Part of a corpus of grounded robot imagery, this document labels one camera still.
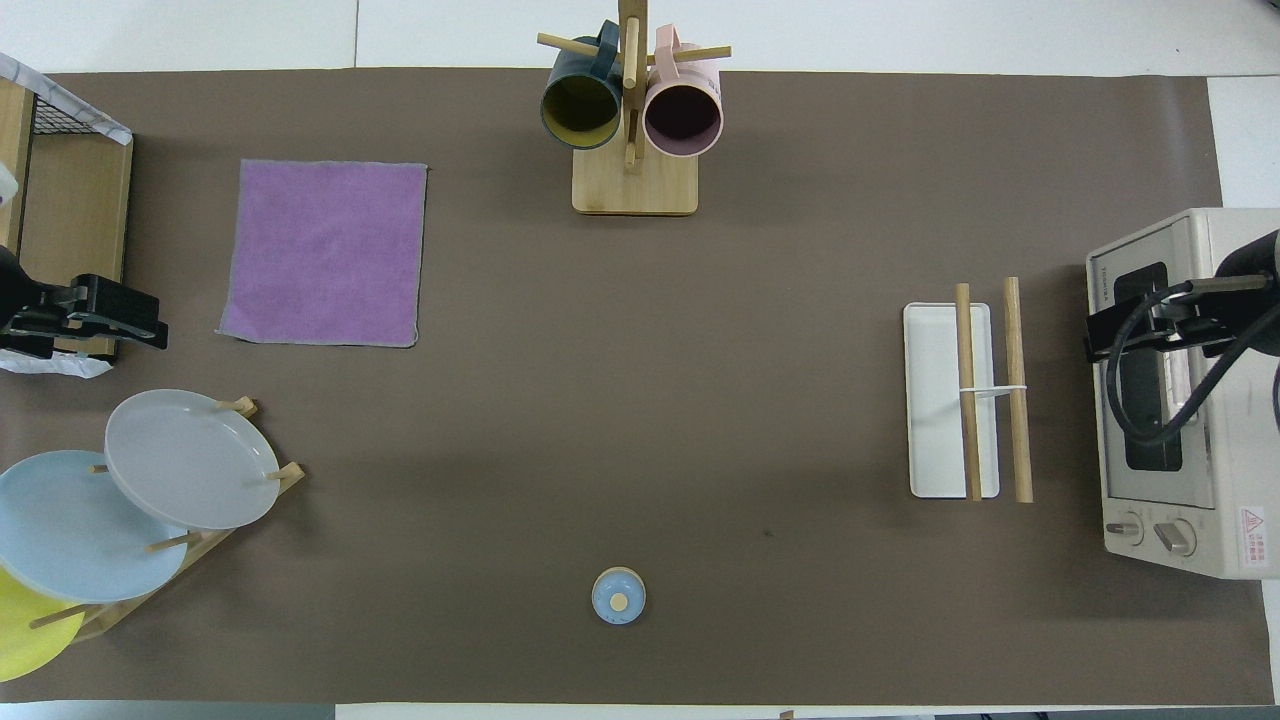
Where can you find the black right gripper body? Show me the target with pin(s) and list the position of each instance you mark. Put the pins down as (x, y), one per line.
(1260, 270)

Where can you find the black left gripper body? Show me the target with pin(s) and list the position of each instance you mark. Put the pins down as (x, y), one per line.
(25, 310)

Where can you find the purple and grey towel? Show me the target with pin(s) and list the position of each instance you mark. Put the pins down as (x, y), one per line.
(325, 250)

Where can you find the white towel rack wooden bars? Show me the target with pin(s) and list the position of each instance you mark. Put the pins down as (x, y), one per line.
(935, 400)

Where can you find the wooden plate rack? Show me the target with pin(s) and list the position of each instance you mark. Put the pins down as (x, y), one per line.
(290, 475)

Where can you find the beige toaster oven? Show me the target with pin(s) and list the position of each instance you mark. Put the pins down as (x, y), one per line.
(1230, 450)

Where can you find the white translucent object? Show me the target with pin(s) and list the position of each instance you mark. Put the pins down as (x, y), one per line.
(7, 190)

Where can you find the grey plate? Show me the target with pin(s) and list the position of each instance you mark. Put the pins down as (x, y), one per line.
(190, 460)

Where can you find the light blue plate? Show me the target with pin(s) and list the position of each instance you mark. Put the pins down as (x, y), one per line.
(70, 530)

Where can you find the yellow plate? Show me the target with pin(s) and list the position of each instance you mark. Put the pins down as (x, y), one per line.
(25, 640)

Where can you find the pink mug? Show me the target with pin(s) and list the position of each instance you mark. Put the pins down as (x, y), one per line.
(683, 115)

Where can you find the dark blue mug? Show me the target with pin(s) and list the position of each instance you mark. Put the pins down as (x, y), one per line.
(580, 110)

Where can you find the large brown table mat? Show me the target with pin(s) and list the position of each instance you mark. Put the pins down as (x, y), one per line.
(640, 400)

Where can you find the wooden mug tree stand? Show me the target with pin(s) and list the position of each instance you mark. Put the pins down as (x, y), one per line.
(635, 190)

